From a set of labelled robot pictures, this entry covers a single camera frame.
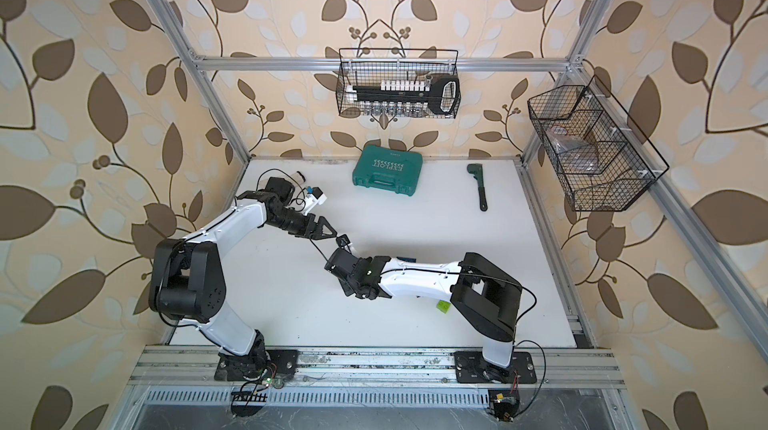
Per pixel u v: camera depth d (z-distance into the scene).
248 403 0.69
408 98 0.85
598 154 0.72
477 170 1.16
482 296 0.47
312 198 0.83
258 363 0.68
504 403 0.72
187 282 0.47
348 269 0.63
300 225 0.78
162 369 0.75
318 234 0.79
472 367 0.73
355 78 0.97
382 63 0.89
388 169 1.12
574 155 0.70
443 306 0.83
